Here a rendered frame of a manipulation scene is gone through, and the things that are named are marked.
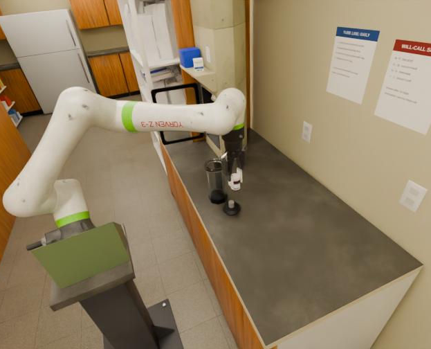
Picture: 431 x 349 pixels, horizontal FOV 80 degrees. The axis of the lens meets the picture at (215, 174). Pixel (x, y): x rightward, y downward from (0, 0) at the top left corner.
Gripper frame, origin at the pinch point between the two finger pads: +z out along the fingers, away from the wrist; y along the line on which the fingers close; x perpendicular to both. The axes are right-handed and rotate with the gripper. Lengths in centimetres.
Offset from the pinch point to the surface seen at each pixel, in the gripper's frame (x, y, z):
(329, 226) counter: 33.6, -27.1, 23.7
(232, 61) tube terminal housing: -41, -35, -36
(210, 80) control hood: -44, -22, -29
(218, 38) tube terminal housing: -43, -28, -48
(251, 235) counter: 14.1, 3.3, 23.5
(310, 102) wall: -8, -60, -15
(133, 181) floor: -203, 2, 120
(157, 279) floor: -60, 39, 118
